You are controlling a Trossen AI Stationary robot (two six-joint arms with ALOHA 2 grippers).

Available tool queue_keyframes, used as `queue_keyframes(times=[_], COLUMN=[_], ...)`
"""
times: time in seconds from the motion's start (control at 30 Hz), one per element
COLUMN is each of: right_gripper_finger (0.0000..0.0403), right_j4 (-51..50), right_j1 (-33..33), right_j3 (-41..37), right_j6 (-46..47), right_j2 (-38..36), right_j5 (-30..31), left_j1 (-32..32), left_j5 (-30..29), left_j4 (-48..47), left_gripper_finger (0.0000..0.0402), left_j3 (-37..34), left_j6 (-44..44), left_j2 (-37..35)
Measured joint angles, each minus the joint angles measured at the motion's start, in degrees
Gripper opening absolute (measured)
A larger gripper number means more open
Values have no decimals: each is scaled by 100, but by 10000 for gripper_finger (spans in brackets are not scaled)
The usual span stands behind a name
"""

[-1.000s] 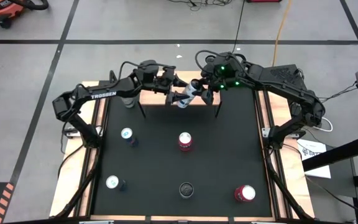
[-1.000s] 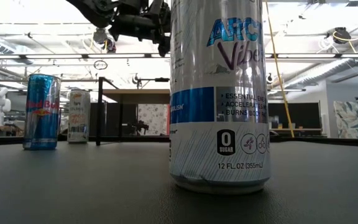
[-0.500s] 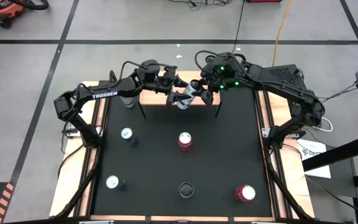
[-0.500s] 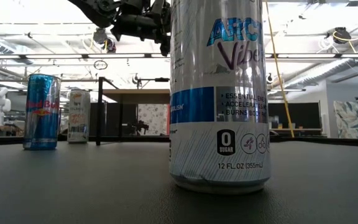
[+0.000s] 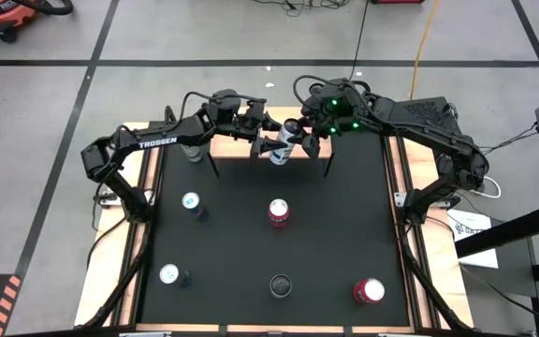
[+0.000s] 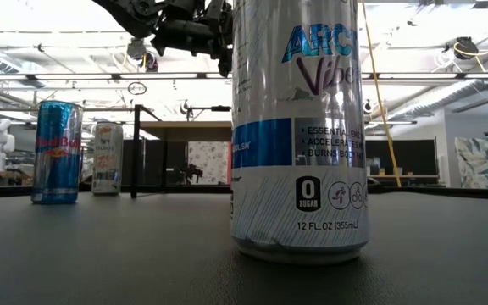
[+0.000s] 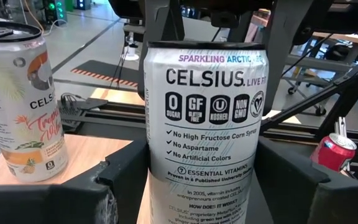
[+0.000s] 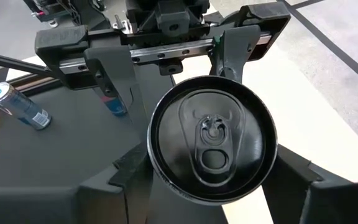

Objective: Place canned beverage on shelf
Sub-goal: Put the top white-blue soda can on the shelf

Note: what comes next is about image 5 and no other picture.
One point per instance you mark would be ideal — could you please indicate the white printed paper sheet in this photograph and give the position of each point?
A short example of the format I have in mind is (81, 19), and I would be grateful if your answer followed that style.
(482, 258)

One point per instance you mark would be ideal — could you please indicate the black beam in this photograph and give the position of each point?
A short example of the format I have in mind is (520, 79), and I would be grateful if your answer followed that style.
(508, 231)

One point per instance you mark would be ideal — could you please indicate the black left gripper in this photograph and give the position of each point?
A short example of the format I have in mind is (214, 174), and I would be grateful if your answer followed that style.
(251, 121)

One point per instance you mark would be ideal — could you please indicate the orange shop vacuum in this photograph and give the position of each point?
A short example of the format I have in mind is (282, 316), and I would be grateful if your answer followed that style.
(3, 16)

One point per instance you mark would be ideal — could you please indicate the silver can blue print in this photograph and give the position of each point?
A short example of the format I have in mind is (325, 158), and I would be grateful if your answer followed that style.
(280, 285)
(284, 145)

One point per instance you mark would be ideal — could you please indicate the red box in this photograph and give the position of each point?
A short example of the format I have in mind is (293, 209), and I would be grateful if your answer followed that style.
(396, 2)

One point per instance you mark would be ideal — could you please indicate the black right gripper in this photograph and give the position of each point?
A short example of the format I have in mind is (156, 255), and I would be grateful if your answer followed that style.
(339, 112)

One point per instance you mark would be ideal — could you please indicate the wooden shelf with black legs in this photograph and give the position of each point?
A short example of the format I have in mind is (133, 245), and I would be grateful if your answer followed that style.
(229, 150)

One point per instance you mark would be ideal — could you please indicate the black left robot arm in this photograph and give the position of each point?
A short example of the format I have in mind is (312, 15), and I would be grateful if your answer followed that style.
(157, 142)

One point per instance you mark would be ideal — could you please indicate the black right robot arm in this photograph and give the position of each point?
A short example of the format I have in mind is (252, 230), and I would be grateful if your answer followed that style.
(438, 140)

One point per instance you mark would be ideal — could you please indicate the red soda can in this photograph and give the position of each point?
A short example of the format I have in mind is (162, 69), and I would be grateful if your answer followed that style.
(278, 210)
(370, 290)

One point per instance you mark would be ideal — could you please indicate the blue slim can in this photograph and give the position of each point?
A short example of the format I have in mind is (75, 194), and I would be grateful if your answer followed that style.
(169, 273)
(191, 201)

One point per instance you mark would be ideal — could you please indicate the black table mat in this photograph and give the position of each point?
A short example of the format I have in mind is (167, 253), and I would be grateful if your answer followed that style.
(251, 253)

